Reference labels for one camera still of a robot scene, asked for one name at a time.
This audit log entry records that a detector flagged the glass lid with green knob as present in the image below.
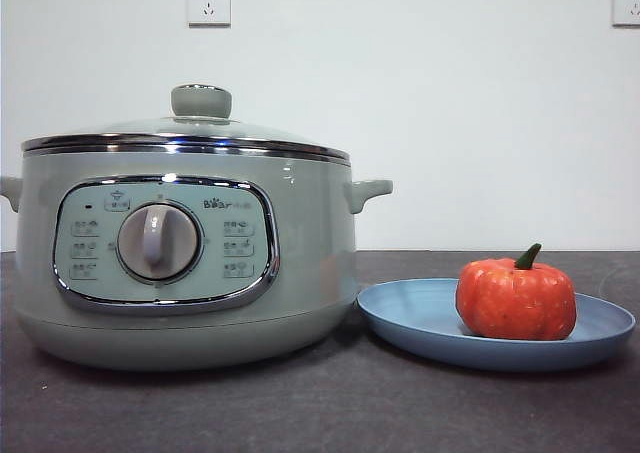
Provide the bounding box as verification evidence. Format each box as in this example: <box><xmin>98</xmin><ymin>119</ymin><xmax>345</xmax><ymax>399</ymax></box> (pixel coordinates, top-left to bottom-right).
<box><xmin>21</xmin><ymin>83</ymin><xmax>352</xmax><ymax>164</ymax></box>

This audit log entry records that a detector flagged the orange pumpkin with green stem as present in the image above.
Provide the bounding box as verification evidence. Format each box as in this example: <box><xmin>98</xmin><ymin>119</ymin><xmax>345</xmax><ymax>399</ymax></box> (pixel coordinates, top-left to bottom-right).
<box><xmin>454</xmin><ymin>242</ymin><xmax>578</xmax><ymax>342</ymax></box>

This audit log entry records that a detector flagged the pale green electric steamer pot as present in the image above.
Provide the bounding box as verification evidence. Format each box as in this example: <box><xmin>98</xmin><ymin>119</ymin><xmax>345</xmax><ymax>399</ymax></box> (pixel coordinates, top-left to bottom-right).
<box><xmin>0</xmin><ymin>145</ymin><xmax>394</xmax><ymax>373</ymax></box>

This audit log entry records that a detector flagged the blue plate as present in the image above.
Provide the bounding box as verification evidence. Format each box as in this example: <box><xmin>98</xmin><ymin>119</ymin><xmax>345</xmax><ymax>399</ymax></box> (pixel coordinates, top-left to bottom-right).
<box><xmin>356</xmin><ymin>277</ymin><xmax>637</xmax><ymax>373</ymax></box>

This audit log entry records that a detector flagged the white wall socket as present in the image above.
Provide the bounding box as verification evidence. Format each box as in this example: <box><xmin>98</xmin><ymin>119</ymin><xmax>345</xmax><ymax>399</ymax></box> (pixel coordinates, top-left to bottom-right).
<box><xmin>187</xmin><ymin>0</ymin><xmax>232</xmax><ymax>28</ymax></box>
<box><xmin>611</xmin><ymin>0</ymin><xmax>640</xmax><ymax>28</ymax></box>

